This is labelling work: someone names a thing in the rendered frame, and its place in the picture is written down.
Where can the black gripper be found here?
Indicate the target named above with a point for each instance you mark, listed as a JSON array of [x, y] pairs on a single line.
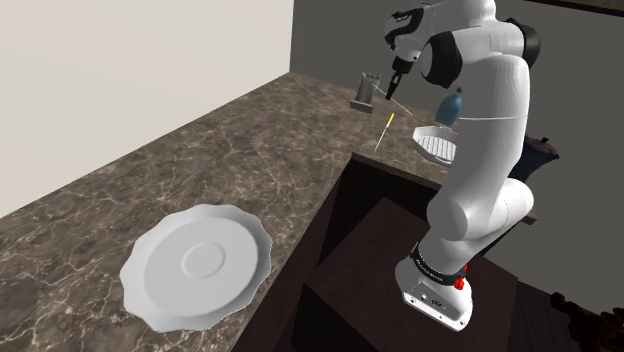
[[395, 80]]

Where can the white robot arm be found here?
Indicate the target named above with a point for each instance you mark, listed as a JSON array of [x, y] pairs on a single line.
[[492, 146]]

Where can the thin white stick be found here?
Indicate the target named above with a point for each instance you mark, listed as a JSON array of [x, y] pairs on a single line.
[[397, 104]]

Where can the grey castle-shaped holder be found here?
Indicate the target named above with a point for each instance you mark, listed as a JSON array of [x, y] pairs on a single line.
[[366, 91]]

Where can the teal bottle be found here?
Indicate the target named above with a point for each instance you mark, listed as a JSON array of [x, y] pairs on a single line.
[[449, 108]]

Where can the white ridged dish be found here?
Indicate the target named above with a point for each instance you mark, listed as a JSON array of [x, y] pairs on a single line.
[[436, 144]]

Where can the dark robot stand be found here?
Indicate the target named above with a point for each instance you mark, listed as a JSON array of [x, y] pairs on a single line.
[[385, 273]]

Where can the white scalloped plate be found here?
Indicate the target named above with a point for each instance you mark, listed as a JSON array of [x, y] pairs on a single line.
[[197, 265]]

